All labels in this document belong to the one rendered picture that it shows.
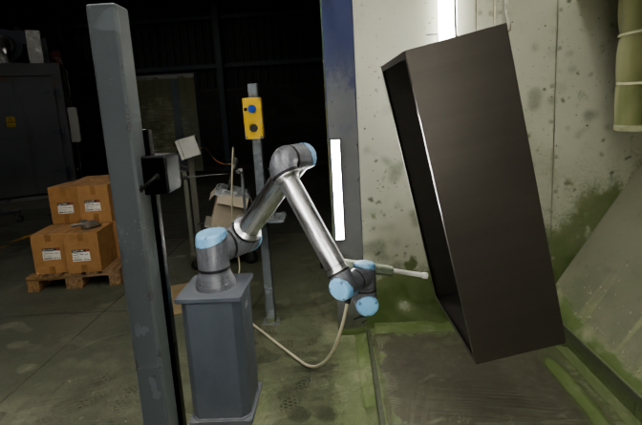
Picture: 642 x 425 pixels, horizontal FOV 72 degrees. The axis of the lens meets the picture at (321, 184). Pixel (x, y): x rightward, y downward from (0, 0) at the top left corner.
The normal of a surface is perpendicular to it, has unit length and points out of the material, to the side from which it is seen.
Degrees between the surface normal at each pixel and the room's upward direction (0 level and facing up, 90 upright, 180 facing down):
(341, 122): 90
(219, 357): 90
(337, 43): 90
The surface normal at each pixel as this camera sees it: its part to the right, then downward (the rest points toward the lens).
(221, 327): -0.03, 0.17
